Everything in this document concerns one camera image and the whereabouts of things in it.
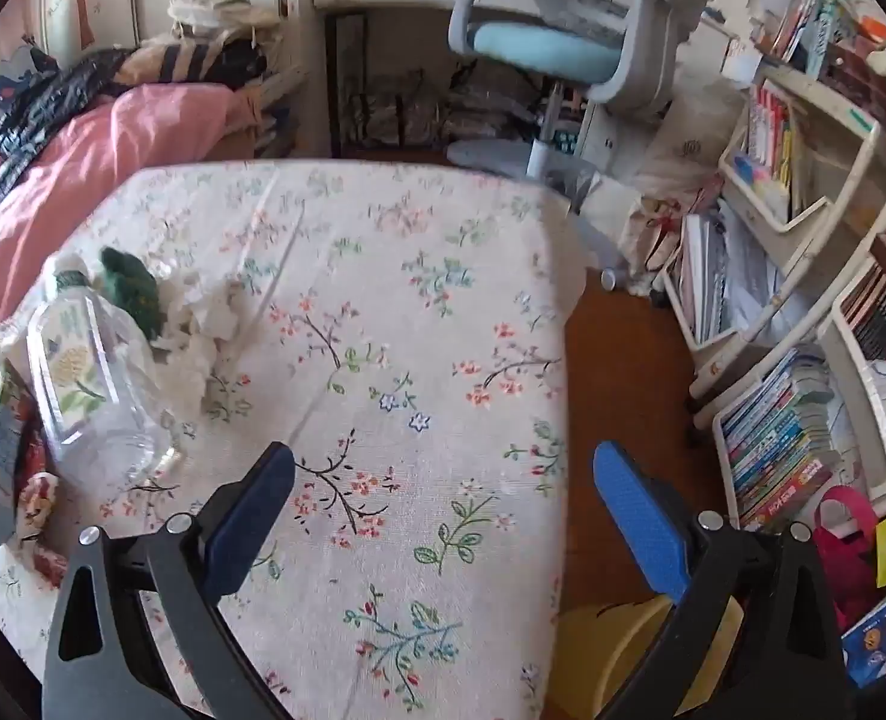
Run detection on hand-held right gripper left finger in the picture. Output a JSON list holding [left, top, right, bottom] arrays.
[[41, 441, 296, 720]]

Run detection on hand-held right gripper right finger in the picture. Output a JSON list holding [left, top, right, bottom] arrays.
[[591, 441, 849, 720]]

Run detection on yellow plastic bin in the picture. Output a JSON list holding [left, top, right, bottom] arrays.
[[555, 596, 744, 720]]

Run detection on clear plastic bottle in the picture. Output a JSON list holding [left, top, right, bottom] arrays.
[[26, 255, 181, 488]]

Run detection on red floral wrapper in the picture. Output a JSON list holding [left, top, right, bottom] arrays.
[[11, 420, 69, 586]]

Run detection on white tissue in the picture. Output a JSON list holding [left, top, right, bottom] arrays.
[[154, 270, 245, 398]]

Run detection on green plush toy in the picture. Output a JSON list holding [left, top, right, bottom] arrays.
[[100, 246, 166, 338]]

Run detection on row of colourful books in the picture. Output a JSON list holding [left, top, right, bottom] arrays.
[[720, 349, 842, 533]]

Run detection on magenta fabric bag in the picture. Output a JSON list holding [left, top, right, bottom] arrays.
[[810, 486, 883, 646]]

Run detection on pile of white papers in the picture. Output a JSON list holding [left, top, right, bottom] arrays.
[[679, 199, 789, 346]]

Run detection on floral tablecloth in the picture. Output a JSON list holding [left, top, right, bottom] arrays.
[[0, 161, 588, 720]]

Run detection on floral tote bag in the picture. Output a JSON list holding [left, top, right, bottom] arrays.
[[619, 195, 684, 271]]

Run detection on row of dark orange books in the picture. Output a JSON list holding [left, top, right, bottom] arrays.
[[840, 255, 886, 391]]

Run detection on white paper shopping bag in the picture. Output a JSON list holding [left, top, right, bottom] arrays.
[[623, 105, 722, 188]]

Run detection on upright red yellow books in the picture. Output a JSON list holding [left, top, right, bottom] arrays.
[[743, 79, 800, 222]]

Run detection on pink bedding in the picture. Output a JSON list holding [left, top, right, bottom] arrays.
[[0, 82, 264, 398]]

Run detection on white narrow rolling cart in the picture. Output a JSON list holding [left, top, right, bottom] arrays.
[[660, 60, 886, 402]]

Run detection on black metal rack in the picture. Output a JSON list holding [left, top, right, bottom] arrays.
[[327, 11, 451, 158]]

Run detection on beige navy striped cloth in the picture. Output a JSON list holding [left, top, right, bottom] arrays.
[[116, 37, 264, 91]]

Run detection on black puffer jacket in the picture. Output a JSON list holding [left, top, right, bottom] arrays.
[[0, 49, 140, 203]]

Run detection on grey blue office chair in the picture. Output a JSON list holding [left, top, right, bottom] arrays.
[[443, 0, 737, 203]]

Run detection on blue cartoon cushion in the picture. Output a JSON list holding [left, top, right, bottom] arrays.
[[0, 45, 39, 113]]

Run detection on cream canvas bag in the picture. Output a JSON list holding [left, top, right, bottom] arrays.
[[167, 0, 283, 42]]

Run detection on tall textbooks stack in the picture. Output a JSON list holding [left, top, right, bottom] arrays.
[[769, 0, 860, 80]]

